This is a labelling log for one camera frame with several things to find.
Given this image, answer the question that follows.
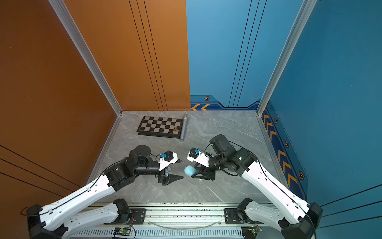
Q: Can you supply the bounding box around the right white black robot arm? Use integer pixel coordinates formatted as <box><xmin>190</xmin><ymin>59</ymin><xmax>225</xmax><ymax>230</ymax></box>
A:
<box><xmin>185</xmin><ymin>134</ymin><xmax>323</xmax><ymax>239</ymax></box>

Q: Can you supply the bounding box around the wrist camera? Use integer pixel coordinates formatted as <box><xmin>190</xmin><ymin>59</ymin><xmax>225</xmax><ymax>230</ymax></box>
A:
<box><xmin>187</xmin><ymin>147</ymin><xmax>213</xmax><ymax>167</ymax></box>
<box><xmin>159</xmin><ymin>151</ymin><xmax>178</xmax><ymax>171</ymax></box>

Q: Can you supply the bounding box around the aluminium front rail frame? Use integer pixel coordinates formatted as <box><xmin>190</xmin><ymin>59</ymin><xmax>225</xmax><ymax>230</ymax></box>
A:
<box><xmin>55</xmin><ymin>203</ymin><xmax>317</xmax><ymax>239</ymax></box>

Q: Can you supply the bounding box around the right aluminium corner post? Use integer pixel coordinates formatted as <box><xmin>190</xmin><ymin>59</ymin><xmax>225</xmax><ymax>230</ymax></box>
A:
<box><xmin>257</xmin><ymin>0</ymin><xmax>317</xmax><ymax>117</ymax></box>

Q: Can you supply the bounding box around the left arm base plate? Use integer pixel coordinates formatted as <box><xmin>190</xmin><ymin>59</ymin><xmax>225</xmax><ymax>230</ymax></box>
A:
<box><xmin>119</xmin><ymin>208</ymin><xmax>147</xmax><ymax>226</ymax></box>

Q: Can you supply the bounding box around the left aluminium corner post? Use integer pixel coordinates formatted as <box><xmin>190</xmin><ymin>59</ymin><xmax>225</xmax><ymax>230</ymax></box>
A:
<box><xmin>49</xmin><ymin>0</ymin><xmax>122</xmax><ymax>116</ymax></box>

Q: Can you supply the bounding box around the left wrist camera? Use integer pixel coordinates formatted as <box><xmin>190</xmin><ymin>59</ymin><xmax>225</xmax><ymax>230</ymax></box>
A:
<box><xmin>159</xmin><ymin>151</ymin><xmax>178</xmax><ymax>171</ymax></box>

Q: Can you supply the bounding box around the black white chessboard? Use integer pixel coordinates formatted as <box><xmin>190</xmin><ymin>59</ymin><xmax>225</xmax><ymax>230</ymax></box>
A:
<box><xmin>137</xmin><ymin>116</ymin><xmax>183</xmax><ymax>138</ymax></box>

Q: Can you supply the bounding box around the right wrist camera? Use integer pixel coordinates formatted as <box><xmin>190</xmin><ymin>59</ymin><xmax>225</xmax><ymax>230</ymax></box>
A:
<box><xmin>187</xmin><ymin>147</ymin><xmax>213</xmax><ymax>167</ymax></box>

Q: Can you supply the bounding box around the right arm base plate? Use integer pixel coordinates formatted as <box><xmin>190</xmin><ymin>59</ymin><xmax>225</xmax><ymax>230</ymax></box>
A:
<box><xmin>224</xmin><ymin>208</ymin><xmax>263</xmax><ymax>225</ymax></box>

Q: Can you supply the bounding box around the blue earbud case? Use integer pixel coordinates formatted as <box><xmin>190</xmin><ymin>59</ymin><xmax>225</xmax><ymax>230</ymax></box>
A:
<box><xmin>184</xmin><ymin>165</ymin><xmax>197</xmax><ymax>177</ymax></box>

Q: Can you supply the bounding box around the right circuit board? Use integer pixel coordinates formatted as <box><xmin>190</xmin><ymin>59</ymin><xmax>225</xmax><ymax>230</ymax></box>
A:
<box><xmin>241</xmin><ymin>227</ymin><xmax>263</xmax><ymax>239</ymax></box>

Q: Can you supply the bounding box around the left green circuit board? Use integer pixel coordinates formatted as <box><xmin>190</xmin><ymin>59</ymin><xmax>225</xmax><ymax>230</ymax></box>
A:
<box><xmin>113</xmin><ymin>227</ymin><xmax>132</xmax><ymax>238</ymax></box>

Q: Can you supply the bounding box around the aluminium corner post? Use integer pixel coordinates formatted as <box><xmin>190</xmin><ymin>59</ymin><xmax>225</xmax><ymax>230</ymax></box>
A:
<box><xmin>49</xmin><ymin>0</ymin><xmax>122</xmax><ymax>116</ymax></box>
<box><xmin>257</xmin><ymin>0</ymin><xmax>317</xmax><ymax>117</ymax></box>

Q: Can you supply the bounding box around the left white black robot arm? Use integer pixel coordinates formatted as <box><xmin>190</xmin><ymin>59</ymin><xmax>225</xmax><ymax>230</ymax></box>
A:
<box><xmin>26</xmin><ymin>145</ymin><xmax>183</xmax><ymax>239</ymax></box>

